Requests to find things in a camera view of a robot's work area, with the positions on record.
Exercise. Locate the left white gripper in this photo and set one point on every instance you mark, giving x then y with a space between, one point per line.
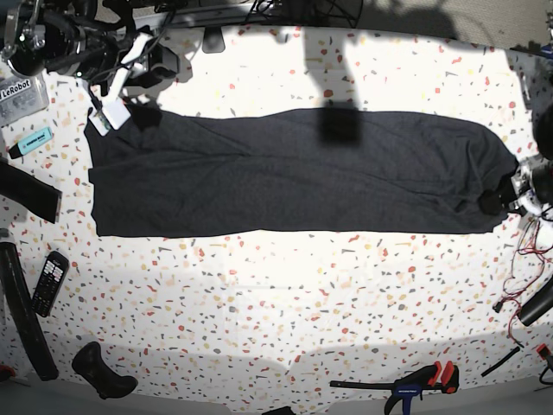
516 195

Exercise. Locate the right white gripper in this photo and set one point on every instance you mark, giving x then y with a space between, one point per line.
112 112

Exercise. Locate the dark grey T-shirt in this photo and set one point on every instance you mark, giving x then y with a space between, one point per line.
321 169

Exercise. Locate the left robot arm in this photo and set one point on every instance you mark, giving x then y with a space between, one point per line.
539 167

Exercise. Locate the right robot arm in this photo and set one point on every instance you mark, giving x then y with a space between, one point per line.
66 37

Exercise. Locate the turquoise highlighter marker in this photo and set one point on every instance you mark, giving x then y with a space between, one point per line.
30 143

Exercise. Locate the clear LeRobot plastic box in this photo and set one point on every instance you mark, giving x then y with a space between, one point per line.
21 97

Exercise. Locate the black folded cloth strip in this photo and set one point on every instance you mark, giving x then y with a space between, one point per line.
38 197

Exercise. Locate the black cylinder tube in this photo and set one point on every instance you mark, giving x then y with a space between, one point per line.
537 306

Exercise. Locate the grey monitor stand base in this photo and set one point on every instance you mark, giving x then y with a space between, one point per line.
213 40

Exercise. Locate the black remote control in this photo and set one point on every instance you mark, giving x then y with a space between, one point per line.
49 283

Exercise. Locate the thin black stick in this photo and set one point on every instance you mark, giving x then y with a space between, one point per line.
501 362

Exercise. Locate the small red black connector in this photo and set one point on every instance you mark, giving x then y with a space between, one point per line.
543 351

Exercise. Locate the black blue bar clamp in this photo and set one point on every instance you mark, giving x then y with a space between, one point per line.
429 378

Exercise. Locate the long black foam tube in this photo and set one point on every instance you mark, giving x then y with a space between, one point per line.
19 302

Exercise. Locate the black game controller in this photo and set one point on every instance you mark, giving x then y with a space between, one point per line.
89 364

